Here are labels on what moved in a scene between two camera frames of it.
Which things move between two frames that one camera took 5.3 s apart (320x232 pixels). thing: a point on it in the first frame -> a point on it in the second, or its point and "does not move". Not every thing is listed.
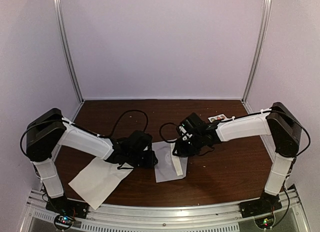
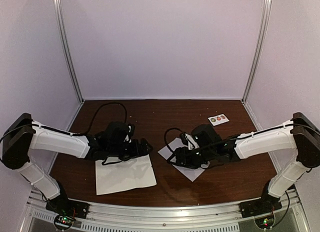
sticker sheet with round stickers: [217, 118] does not move
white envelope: [165, 168] -> [192, 174]
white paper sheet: [96, 180] -> [114, 174]
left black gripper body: [136, 161] -> [130, 153]
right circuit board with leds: [265, 222] does not move
